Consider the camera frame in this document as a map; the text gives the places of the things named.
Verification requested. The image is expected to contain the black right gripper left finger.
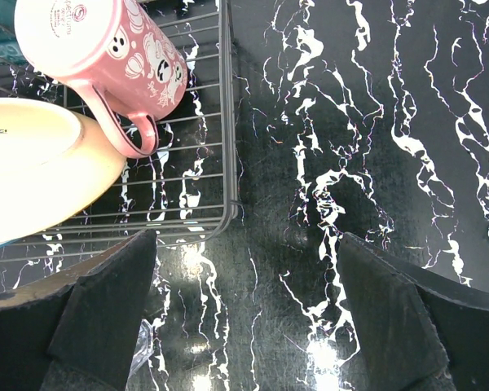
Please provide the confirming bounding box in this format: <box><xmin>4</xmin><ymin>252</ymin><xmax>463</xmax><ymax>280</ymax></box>
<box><xmin>0</xmin><ymin>230</ymin><xmax>156</xmax><ymax>390</ymax></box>

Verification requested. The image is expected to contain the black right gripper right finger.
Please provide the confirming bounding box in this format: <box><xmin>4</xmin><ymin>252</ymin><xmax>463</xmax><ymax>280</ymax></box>
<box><xmin>337</xmin><ymin>233</ymin><xmax>489</xmax><ymax>390</ymax></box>

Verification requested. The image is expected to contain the clear drinking glass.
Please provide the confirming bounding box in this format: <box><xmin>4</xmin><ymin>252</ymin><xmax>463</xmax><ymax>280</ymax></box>
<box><xmin>129</xmin><ymin>319</ymin><xmax>154</xmax><ymax>377</ymax></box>

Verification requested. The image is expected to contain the orange floral plate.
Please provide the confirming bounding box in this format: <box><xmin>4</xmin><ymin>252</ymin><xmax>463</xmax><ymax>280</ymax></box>
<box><xmin>0</xmin><ymin>98</ymin><xmax>126</xmax><ymax>246</ymax></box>

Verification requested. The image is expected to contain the pink mug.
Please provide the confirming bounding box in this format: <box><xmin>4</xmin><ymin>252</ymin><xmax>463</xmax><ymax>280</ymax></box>
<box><xmin>14</xmin><ymin>0</ymin><xmax>187</xmax><ymax>158</ymax></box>

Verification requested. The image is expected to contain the teal scalloped plate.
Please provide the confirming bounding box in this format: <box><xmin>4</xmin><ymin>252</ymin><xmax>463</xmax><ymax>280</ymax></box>
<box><xmin>0</xmin><ymin>0</ymin><xmax>28</xmax><ymax>65</ymax></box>

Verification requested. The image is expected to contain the black wire dish rack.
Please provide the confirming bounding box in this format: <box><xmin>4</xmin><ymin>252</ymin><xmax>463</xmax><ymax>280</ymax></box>
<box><xmin>0</xmin><ymin>1</ymin><xmax>238</xmax><ymax>265</ymax></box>

